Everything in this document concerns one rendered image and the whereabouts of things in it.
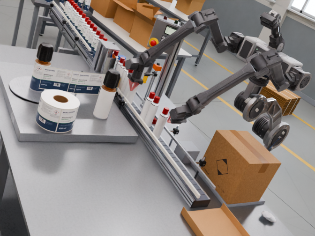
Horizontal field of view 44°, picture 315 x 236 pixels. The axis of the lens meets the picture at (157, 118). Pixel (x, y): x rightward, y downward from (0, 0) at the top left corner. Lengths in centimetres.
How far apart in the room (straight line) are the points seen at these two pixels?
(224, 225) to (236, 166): 30
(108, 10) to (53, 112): 290
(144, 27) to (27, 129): 243
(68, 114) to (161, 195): 63
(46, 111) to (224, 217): 104
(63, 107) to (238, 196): 101
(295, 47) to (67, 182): 663
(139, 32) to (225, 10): 497
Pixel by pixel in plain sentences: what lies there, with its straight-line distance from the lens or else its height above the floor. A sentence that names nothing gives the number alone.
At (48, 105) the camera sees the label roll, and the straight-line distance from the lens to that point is 203.
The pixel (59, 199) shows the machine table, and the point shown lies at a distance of 177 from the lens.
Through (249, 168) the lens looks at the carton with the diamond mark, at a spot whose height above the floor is 109.
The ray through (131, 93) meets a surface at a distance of 257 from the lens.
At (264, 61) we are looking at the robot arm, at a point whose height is 157.
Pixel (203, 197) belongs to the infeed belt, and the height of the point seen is 88.
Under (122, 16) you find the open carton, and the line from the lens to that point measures 462.
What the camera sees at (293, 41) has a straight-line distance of 805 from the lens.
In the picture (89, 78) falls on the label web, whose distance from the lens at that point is 242.
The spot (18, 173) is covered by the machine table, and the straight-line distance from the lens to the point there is 186.
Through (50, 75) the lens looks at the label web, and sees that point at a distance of 236.
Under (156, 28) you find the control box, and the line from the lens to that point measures 245.
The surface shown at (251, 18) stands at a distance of 862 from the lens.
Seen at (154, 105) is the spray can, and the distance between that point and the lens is 234.
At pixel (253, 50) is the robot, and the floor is 147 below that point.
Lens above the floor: 199
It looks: 26 degrees down
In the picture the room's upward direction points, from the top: 22 degrees clockwise
